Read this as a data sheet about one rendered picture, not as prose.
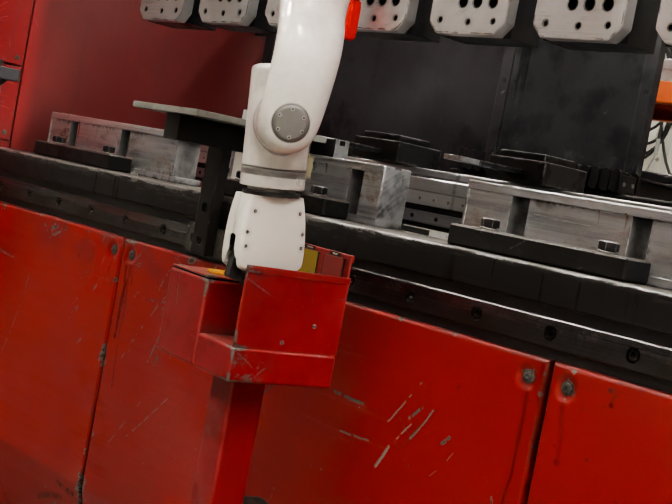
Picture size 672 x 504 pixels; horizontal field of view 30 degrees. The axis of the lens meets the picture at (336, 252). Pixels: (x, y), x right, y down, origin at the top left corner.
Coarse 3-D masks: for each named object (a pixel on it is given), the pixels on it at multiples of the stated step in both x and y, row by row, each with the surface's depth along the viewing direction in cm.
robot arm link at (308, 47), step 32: (288, 0) 155; (320, 0) 155; (288, 32) 151; (320, 32) 152; (288, 64) 149; (320, 64) 150; (288, 96) 149; (320, 96) 150; (256, 128) 153; (288, 128) 149
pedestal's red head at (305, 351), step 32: (320, 256) 170; (352, 256) 164; (192, 288) 166; (224, 288) 165; (256, 288) 157; (288, 288) 160; (320, 288) 162; (192, 320) 165; (224, 320) 166; (256, 320) 158; (288, 320) 160; (320, 320) 163; (192, 352) 164; (224, 352) 158; (256, 352) 158; (288, 352) 161; (320, 352) 164; (288, 384) 162; (320, 384) 164
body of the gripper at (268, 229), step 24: (240, 192) 160; (264, 192) 158; (240, 216) 158; (264, 216) 159; (288, 216) 161; (240, 240) 158; (264, 240) 159; (288, 240) 161; (240, 264) 158; (264, 264) 160; (288, 264) 162
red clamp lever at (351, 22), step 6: (354, 0) 195; (348, 6) 195; (354, 6) 195; (360, 6) 196; (348, 12) 195; (354, 12) 195; (348, 18) 195; (354, 18) 195; (348, 24) 195; (354, 24) 196; (348, 30) 195; (354, 30) 196; (348, 36) 195; (354, 36) 196
